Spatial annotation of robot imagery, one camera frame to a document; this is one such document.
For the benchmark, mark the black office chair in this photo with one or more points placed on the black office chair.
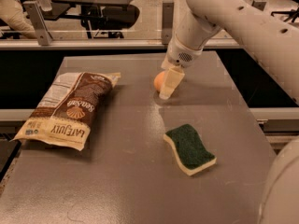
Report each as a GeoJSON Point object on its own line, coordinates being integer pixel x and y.
{"type": "Point", "coordinates": [105, 16]}

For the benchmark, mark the green yellow sponge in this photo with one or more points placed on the green yellow sponge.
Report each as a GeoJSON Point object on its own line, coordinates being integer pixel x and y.
{"type": "Point", "coordinates": [189, 150]}

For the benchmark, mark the orange fruit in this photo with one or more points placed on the orange fruit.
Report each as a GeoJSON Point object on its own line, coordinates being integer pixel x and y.
{"type": "Point", "coordinates": [158, 81]}

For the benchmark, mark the middle metal bracket post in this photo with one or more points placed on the middle metal bracket post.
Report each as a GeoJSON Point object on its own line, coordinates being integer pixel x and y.
{"type": "Point", "coordinates": [167, 21]}

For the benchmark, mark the glass barrier panel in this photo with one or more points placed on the glass barrier panel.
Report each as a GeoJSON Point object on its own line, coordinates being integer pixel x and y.
{"type": "Point", "coordinates": [248, 26]}

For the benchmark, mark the person in beige clothes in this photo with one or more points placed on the person in beige clothes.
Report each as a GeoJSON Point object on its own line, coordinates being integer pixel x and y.
{"type": "Point", "coordinates": [11, 12]}

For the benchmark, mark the brown chip bag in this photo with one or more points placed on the brown chip bag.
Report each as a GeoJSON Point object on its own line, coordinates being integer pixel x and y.
{"type": "Point", "coordinates": [65, 114]}

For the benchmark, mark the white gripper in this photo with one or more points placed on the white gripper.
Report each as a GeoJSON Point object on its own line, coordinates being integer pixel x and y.
{"type": "Point", "coordinates": [181, 55]}

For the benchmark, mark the left metal bracket post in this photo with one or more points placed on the left metal bracket post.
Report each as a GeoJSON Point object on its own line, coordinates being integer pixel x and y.
{"type": "Point", "coordinates": [36, 17]}

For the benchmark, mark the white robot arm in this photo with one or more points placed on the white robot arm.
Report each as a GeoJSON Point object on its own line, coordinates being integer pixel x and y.
{"type": "Point", "coordinates": [280, 201]}

